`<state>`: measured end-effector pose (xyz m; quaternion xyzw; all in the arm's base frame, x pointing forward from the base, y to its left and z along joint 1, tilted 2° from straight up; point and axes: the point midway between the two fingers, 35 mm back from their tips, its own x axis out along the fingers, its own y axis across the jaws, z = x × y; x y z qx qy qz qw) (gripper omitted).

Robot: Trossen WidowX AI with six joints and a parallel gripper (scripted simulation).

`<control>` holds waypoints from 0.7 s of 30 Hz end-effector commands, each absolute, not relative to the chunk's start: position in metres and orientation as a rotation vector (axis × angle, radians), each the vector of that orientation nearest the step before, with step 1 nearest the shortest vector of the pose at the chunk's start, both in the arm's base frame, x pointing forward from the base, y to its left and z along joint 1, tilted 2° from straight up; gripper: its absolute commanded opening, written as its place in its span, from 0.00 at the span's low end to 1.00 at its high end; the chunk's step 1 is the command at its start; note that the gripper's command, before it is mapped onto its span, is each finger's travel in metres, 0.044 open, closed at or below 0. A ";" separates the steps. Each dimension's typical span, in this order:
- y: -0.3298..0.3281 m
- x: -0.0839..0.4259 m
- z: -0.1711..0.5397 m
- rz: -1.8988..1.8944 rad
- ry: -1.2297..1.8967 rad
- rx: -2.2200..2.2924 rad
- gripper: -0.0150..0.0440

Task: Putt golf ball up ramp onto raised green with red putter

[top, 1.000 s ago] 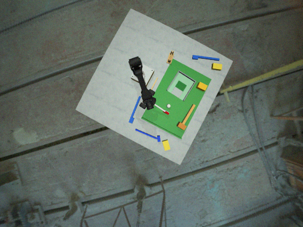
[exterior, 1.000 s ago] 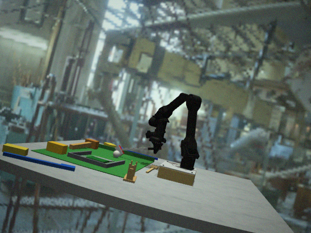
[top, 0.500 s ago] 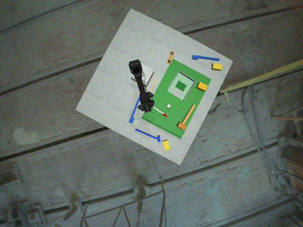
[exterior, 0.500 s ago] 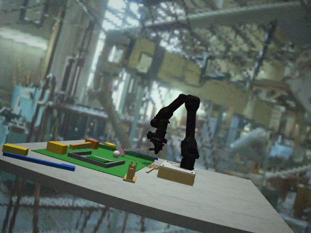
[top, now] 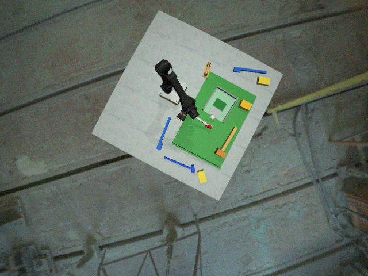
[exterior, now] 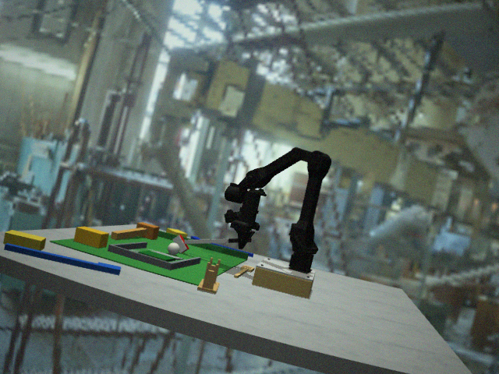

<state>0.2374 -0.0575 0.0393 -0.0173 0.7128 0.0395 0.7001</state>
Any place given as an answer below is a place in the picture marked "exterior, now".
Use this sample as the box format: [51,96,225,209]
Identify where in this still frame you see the green rectangular mat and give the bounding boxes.
[50,235,247,286]

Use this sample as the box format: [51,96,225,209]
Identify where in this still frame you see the white golf ball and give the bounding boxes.
[168,242,180,255]

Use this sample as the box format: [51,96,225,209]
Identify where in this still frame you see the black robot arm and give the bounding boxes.
[225,147,331,274]

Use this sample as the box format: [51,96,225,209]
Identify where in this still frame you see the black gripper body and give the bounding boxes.
[230,205,260,231]

